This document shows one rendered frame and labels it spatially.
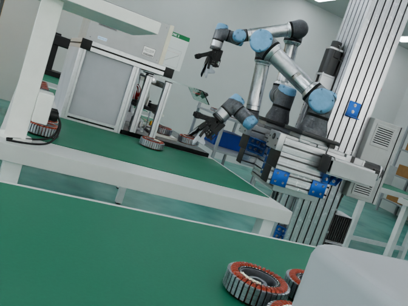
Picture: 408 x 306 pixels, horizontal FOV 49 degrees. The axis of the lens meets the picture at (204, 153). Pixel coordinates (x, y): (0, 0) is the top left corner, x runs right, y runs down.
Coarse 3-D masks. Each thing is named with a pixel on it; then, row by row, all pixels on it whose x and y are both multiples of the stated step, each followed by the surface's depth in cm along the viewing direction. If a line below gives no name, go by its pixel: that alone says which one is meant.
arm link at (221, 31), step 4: (220, 24) 281; (224, 24) 280; (216, 28) 282; (220, 28) 280; (224, 28) 281; (216, 32) 282; (220, 32) 281; (224, 32) 281; (228, 32) 282; (216, 36) 282; (220, 36) 281; (224, 36) 282; (220, 40) 282; (224, 40) 285
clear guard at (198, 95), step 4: (160, 76) 220; (168, 80) 238; (184, 84) 225; (192, 88) 227; (192, 92) 248; (196, 92) 241; (200, 92) 233; (192, 96) 252; (196, 96) 245; (200, 96) 237; (204, 96) 231; (200, 100) 241; (204, 100) 235; (208, 104) 232
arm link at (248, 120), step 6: (240, 108) 230; (234, 114) 231; (240, 114) 229; (246, 114) 229; (252, 114) 231; (240, 120) 230; (246, 120) 228; (252, 120) 228; (246, 126) 229; (252, 126) 230
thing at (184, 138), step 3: (180, 135) 228; (183, 135) 228; (186, 135) 234; (189, 135) 235; (180, 138) 228; (183, 138) 227; (186, 138) 226; (189, 138) 226; (192, 138) 227; (180, 141) 229; (183, 141) 227; (186, 141) 227; (189, 141) 226; (189, 144) 227; (195, 144) 228; (198, 144) 230
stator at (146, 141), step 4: (144, 136) 203; (140, 140) 199; (144, 140) 197; (148, 140) 196; (152, 140) 197; (156, 140) 205; (144, 144) 197; (148, 144) 197; (152, 144) 197; (156, 144) 197; (160, 144) 199; (164, 144) 201; (152, 148) 197; (156, 148) 198; (160, 148) 199
